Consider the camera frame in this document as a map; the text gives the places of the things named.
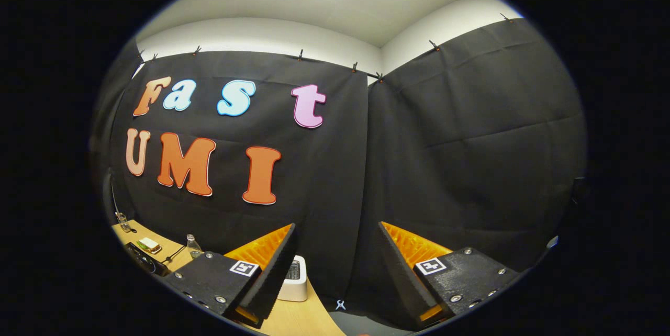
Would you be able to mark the small pale blue clip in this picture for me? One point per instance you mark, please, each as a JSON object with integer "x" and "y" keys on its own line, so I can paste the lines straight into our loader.
{"x": 341, "y": 305}

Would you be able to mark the black induction cooktop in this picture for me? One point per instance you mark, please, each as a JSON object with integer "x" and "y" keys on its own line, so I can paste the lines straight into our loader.
{"x": 144, "y": 261}

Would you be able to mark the row of black cloth clips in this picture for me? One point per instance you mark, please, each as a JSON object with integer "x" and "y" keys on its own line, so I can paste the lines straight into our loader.
{"x": 300, "y": 55}

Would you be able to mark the black backdrop cloth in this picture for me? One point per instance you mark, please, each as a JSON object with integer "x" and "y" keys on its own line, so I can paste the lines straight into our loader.
{"x": 460, "y": 142}

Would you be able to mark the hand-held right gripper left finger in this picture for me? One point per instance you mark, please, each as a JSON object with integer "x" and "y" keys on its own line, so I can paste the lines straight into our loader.
{"x": 277, "y": 278}

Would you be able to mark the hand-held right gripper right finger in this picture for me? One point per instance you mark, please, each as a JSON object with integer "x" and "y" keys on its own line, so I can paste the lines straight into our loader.
{"x": 400, "y": 283}

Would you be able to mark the clear plastic water bottle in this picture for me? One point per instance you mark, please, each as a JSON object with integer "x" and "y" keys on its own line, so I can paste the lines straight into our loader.
{"x": 193, "y": 247}

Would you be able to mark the sandwich with lettuce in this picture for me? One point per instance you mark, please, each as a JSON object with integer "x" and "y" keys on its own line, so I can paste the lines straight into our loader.
{"x": 149, "y": 244}

